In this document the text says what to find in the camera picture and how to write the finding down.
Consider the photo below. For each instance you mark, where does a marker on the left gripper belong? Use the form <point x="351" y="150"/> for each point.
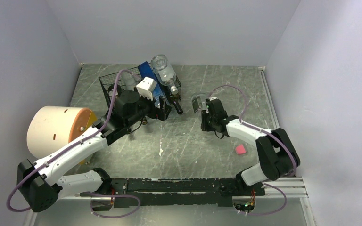
<point x="161" y="113"/>

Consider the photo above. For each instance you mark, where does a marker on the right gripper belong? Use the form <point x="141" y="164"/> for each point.
<point x="204" y="125"/>

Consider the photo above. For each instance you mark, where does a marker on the dark green wine bottle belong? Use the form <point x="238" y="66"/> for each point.
<point x="174" y="99"/>

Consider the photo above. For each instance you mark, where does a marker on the clear red-label bottle silver cap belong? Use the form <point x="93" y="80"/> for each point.
<point x="165" y="72"/>

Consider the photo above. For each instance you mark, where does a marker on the blue labelled water bottle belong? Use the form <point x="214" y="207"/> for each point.
<point x="146" y="71"/>

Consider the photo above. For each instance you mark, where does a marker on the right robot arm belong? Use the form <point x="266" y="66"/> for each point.
<point x="276" y="153"/>

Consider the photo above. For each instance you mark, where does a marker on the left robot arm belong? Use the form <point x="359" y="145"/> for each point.
<point x="43" y="182"/>

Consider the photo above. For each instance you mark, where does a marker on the pink small object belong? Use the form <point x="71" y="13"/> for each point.
<point x="240" y="150"/>

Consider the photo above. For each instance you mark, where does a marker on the white cylindrical drum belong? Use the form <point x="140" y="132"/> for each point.
<point x="53" y="127"/>

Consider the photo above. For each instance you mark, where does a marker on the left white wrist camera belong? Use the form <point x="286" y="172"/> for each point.
<point x="146" y="87"/>

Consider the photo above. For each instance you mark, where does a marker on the black wire wine rack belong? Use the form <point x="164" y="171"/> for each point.
<point x="107" y="84"/>

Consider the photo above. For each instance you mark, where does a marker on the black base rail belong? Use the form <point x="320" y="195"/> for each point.
<point x="127" y="192"/>

